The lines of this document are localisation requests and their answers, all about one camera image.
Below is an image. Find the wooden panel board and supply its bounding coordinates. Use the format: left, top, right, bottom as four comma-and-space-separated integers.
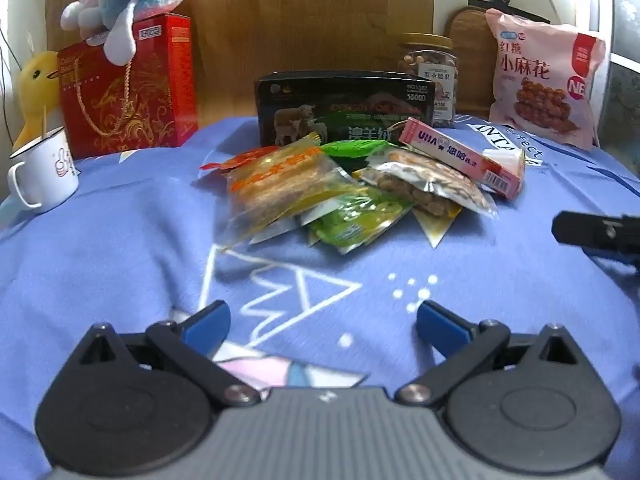
44, 0, 436, 129

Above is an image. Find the pastel plush toy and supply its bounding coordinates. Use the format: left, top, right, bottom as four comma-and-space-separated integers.
60, 0, 183, 66

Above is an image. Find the dark green snack packet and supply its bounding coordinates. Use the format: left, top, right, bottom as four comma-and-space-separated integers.
320, 139, 393, 174

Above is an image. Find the pink fried-twist snack bag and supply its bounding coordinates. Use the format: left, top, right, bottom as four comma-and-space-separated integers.
485, 9, 605, 151

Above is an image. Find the red gift bag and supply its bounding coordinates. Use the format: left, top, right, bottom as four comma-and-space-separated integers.
58, 13, 198, 158

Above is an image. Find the yellow duck plush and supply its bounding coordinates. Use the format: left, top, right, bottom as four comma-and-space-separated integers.
13, 51, 64, 151

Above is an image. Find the green pea snack packet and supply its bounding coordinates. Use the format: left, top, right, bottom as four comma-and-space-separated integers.
310, 185, 412, 255

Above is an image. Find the orange cracker snack packet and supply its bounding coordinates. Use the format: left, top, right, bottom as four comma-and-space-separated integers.
202, 132, 359, 249

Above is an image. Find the clear peanut snack packet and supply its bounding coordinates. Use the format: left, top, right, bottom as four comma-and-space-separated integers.
358, 146, 498, 219

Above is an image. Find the white enamel mug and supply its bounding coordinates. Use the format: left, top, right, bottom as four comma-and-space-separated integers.
6, 127, 79, 214

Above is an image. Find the black sheep-print storage box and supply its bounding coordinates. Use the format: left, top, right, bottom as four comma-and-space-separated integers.
254, 70, 436, 146

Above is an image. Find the nut jar gold lid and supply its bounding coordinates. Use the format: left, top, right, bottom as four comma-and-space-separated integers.
398, 32, 458, 128

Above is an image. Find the pink rectangular snack box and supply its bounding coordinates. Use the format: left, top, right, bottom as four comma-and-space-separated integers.
399, 118, 525, 200

